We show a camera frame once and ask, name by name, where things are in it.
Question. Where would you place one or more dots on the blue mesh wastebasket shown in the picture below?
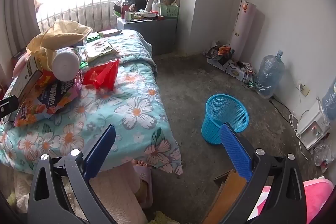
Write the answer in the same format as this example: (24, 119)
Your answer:
(225, 108)

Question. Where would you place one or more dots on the floral blue blanket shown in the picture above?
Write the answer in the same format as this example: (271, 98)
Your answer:
(131, 108)

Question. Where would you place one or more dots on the pink printed cloth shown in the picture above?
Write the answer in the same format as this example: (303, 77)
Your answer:
(315, 197)

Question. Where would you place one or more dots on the dark flat box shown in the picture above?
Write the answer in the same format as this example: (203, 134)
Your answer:
(111, 32)

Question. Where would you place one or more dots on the black bag with orange items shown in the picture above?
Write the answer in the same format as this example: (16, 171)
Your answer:
(220, 54)

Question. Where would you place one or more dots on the green plastic basket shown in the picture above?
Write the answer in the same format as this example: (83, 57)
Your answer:
(169, 12)

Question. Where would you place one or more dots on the pile of small items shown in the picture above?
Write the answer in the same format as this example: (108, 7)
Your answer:
(139, 15)

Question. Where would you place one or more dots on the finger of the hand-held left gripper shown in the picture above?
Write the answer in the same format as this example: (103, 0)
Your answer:
(8, 107)

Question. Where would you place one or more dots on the grey cabinet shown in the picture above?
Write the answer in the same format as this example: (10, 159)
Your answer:
(152, 32)

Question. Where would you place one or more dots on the large water jug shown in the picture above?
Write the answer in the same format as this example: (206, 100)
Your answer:
(330, 101)
(270, 74)

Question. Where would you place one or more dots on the white plastic bag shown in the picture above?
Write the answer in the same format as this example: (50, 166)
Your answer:
(156, 4)

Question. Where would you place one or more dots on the white water dispenser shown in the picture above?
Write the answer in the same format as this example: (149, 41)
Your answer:
(312, 124)

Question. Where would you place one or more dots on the white printed board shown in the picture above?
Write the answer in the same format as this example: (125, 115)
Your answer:
(242, 27)

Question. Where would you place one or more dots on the left beige curtain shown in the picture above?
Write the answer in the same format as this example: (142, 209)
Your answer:
(15, 16)

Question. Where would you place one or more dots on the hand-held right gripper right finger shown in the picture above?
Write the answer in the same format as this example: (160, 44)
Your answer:
(235, 151)

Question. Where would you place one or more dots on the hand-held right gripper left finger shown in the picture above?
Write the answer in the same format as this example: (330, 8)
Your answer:
(102, 146)

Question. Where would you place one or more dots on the wall socket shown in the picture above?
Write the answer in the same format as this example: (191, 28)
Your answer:
(303, 88)

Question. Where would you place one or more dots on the clear plastic bag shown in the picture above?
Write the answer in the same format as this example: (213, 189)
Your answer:
(323, 155)

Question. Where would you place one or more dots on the pink slipper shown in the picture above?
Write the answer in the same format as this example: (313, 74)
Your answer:
(143, 182)

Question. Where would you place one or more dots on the white cardboard box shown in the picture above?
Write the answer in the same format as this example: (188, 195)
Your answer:
(23, 79)

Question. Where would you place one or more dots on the beige cracker packet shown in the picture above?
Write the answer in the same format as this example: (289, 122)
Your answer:
(99, 49)

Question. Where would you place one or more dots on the yellow plastic bag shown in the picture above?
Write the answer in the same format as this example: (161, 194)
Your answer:
(63, 32)

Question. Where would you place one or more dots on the person's foot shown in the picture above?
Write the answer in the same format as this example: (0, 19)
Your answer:
(140, 163)

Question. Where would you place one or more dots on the clear plastic jar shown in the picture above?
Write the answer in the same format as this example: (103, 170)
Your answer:
(65, 63)

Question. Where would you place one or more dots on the wooden board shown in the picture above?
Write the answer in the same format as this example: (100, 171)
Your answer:
(225, 200)

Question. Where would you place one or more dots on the orange pink snack bag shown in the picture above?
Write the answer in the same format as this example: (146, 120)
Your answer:
(52, 98)

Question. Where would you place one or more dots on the red plastic bag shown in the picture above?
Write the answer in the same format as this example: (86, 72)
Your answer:
(102, 77)

